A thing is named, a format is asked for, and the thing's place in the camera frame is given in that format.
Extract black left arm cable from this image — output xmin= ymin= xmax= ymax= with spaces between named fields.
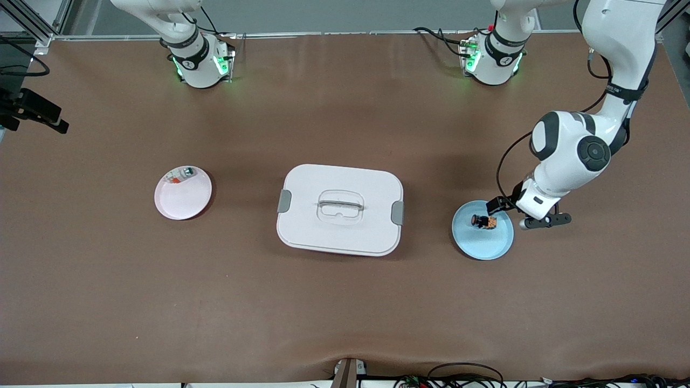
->
xmin=495 ymin=0 xmax=614 ymax=203

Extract white lidded storage box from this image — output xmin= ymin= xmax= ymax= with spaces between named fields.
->
xmin=276 ymin=164 xmax=405 ymax=257

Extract black left base cables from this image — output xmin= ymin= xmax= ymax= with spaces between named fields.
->
xmin=413 ymin=26 xmax=475 ymax=57

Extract black right base cable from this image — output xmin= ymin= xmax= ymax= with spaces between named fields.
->
xmin=183 ymin=5 xmax=238 ymax=38

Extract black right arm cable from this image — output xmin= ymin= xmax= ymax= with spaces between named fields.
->
xmin=0 ymin=35 xmax=51 ymax=78

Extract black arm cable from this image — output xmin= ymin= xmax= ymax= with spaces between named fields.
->
xmin=495 ymin=0 xmax=614 ymax=203
xmin=0 ymin=35 xmax=51 ymax=78

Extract black looped cable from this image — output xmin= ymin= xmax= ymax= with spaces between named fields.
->
xmin=427 ymin=362 xmax=505 ymax=388

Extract light blue round plate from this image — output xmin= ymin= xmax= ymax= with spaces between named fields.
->
xmin=451 ymin=199 xmax=514 ymax=261

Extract white round plate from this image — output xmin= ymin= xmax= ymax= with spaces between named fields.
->
xmin=154 ymin=165 xmax=212 ymax=220

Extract tangled black cables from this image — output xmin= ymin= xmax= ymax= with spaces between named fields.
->
xmin=539 ymin=373 xmax=690 ymax=388

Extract grey metal camera stand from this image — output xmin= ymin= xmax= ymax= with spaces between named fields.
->
xmin=330 ymin=357 xmax=368 ymax=388

